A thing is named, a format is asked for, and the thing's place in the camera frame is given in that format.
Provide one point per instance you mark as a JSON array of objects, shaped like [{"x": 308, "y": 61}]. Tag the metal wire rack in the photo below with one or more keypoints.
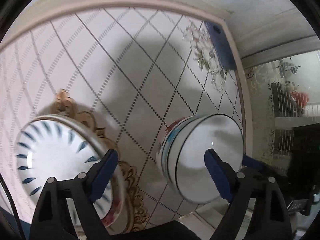
[{"x": 290, "y": 109}]

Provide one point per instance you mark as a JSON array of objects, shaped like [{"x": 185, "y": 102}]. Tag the blue leaf pattern plate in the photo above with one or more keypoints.
[{"x": 54, "y": 146}]

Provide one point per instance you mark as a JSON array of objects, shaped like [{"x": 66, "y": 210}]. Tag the white bowl coloured dots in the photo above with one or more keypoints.
[{"x": 165, "y": 136}]

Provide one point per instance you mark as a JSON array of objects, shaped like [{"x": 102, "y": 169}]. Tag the white bowl dark rim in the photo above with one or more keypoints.
[{"x": 174, "y": 146}]

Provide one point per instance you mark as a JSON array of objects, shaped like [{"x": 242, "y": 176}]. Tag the plain white bowl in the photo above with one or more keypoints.
[{"x": 219, "y": 132}]

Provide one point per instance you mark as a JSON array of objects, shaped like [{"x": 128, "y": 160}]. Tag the blue smartphone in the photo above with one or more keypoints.
[{"x": 223, "y": 49}]

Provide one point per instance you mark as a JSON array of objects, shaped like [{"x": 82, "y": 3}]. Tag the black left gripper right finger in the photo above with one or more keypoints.
[{"x": 222, "y": 174}]

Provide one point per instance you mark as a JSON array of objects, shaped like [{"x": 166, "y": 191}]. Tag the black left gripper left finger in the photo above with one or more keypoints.
[{"x": 100, "y": 174}]

